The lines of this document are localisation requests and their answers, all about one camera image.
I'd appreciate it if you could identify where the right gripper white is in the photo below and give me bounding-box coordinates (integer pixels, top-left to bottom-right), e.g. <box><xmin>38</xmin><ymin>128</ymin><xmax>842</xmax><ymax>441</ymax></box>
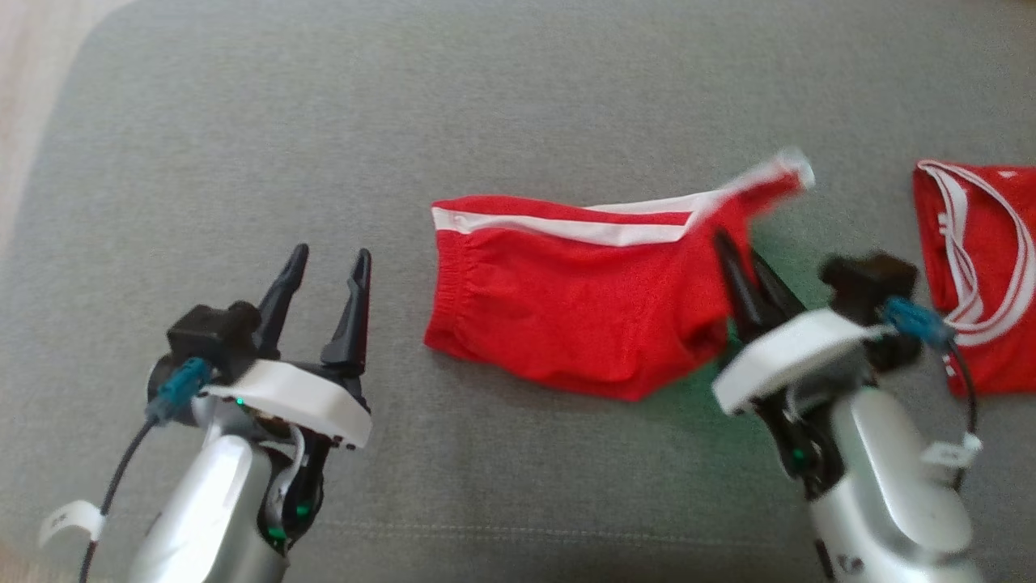
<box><xmin>711</xmin><ymin>232</ymin><xmax>892</xmax><ymax>417</ymax></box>

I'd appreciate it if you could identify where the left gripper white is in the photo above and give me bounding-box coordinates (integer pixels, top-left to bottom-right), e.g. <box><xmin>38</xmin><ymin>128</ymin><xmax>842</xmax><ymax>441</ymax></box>
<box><xmin>201</xmin><ymin>244</ymin><xmax>374</xmax><ymax>451</ymax></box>

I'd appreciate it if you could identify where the red shorts white stripe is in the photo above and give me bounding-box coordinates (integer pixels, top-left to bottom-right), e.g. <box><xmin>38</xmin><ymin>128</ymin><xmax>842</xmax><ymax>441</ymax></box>
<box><xmin>422</xmin><ymin>147</ymin><xmax>816</xmax><ymax>404</ymax></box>

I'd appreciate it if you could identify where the red Bulls basketball jersey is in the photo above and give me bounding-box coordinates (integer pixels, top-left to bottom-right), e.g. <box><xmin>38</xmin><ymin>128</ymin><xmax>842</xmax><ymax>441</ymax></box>
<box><xmin>912</xmin><ymin>159</ymin><xmax>1036</xmax><ymax>398</ymax></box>

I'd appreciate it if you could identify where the large grey sofa seat cushion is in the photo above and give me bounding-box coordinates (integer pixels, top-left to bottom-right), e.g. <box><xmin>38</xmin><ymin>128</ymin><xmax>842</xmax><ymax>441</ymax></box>
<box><xmin>0</xmin><ymin>0</ymin><xmax>1036</xmax><ymax>583</ymax></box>

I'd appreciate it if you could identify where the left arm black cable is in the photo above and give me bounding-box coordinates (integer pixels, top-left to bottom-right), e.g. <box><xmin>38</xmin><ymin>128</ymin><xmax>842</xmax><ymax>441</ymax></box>
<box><xmin>75</xmin><ymin>357</ymin><xmax>214</xmax><ymax>583</ymax></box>

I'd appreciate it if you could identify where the right cable white tag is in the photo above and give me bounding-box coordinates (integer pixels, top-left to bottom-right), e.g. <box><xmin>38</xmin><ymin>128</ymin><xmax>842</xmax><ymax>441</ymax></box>
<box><xmin>921</xmin><ymin>434</ymin><xmax>984</xmax><ymax>468</ymax></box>

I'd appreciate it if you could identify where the cable white tag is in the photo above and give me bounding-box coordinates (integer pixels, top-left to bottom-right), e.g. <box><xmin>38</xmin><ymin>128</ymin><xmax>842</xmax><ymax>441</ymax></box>
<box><xmin>921</xmin><ymin>434</ymin><xmax>984</xmax><ymax>468</ymax></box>
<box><xmin>37</xmin><ymin>500</ymin><xmax>108</xmax><ymax>549</ymax></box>

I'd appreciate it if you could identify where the left cable white tag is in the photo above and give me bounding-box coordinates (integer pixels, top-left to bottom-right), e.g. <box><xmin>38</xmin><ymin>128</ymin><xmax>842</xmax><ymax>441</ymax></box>
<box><xmin>37</xmin><ymin>500</ymin><xmax>108</xmax><ymax>549</ymax></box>

